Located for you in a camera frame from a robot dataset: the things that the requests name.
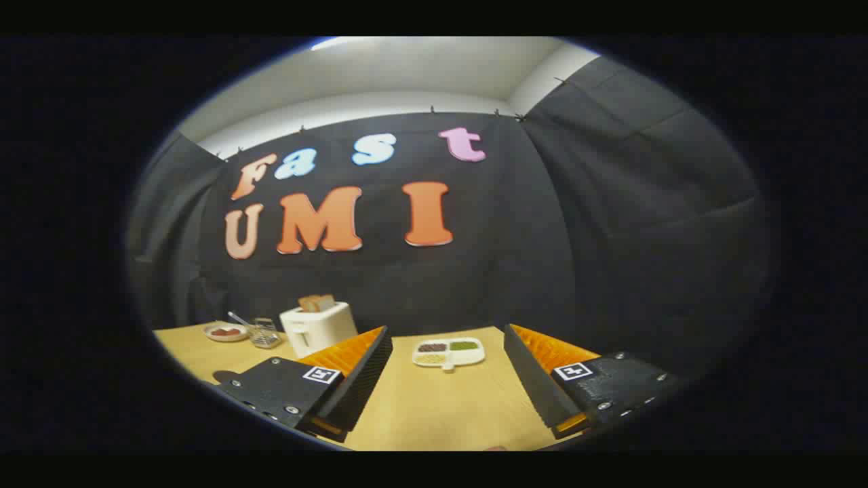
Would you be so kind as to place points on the black backdrop cloth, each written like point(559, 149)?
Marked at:
point(542, 237)

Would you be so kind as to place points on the white divided dish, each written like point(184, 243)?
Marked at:
point(447, 354)

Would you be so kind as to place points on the white toaster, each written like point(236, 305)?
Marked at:
point(319, 329)

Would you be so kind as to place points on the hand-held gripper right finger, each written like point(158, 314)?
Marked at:
point(532, 386)

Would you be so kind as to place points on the dark brown round coaster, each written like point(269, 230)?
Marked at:
point(224, 376)

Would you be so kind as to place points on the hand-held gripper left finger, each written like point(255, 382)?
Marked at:
point(359, 386)

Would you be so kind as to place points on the wooden table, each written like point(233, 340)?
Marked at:
point(441, 407)

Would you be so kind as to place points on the white round plate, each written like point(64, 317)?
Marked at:
point(210, 333)

